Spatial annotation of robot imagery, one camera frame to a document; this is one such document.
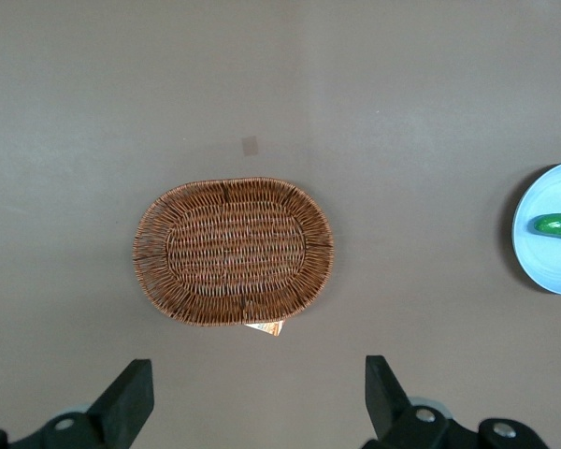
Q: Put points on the brown oval wicker basket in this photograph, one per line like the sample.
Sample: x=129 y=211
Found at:
x=234 y=252

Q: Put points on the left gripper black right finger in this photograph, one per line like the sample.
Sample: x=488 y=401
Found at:
x=392 y=407

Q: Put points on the orange paper basket tag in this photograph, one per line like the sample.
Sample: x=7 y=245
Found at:
x=266 y=328

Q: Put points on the green cucumber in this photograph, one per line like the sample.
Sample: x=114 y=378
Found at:
x=558 y=226

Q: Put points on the light blue plate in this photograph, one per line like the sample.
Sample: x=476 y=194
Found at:
x=551 y=262

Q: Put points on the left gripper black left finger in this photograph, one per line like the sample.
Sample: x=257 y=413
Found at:
x=117 y=407

